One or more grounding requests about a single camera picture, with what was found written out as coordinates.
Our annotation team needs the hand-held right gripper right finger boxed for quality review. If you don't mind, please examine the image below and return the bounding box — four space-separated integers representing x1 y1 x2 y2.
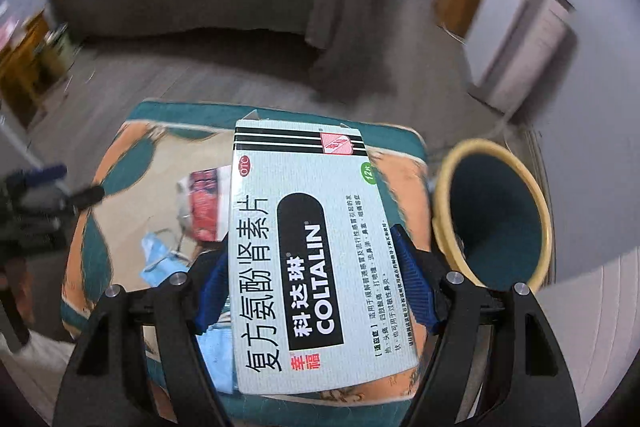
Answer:
390 223 583 427

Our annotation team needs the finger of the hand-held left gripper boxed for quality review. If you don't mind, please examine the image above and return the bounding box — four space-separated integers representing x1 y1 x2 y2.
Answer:
17 163 68 188
62 185 106 210

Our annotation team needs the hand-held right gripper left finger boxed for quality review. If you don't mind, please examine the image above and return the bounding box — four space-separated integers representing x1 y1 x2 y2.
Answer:
52 247 236 427

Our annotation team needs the white medicine box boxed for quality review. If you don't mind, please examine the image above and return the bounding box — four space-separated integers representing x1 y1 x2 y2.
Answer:
229 109 421 395

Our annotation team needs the teal bin with yellow rim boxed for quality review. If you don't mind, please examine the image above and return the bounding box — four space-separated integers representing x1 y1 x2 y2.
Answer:
431 139 553 293

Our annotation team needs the patterned teal orange cushion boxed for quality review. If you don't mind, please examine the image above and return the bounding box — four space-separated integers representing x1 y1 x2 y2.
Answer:
60 101 481 427

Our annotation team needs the red packet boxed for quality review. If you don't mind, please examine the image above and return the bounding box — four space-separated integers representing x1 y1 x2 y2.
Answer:
189 168 234 244

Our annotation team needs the wooden nightstand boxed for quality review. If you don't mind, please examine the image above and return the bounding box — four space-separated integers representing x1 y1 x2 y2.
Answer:
0 14 71 130

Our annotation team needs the white panelled wardrobe door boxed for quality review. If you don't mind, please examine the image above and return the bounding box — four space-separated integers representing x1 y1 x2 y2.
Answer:
537 249 640 413

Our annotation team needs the white air purifier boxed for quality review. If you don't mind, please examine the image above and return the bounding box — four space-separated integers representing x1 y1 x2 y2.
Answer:
462 0 573 112

